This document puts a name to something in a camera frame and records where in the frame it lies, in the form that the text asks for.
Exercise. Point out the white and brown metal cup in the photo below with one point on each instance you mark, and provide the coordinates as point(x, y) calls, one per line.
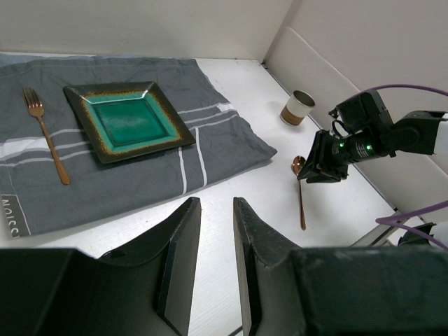
point(297, 108)

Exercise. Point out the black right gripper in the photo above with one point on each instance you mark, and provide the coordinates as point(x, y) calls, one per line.
point(369, 135)

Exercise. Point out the copper spoon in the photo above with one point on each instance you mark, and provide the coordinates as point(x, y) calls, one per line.
point(297, 165)

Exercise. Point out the grey striped cloth placemat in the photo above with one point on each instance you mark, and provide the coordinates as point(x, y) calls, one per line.
point(88, 138)

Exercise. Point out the aluminium table edge rail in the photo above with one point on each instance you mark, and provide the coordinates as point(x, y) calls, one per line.
point(386, 235)

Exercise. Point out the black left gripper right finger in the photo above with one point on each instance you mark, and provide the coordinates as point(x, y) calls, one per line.
point(288, 290)

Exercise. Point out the copper fork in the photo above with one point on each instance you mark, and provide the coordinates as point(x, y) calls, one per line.
point(35, 109)

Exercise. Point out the green square ceramic plate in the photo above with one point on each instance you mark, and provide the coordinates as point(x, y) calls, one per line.
point(127, 120)

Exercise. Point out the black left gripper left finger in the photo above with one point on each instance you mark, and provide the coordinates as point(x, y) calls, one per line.
point(144, 287)

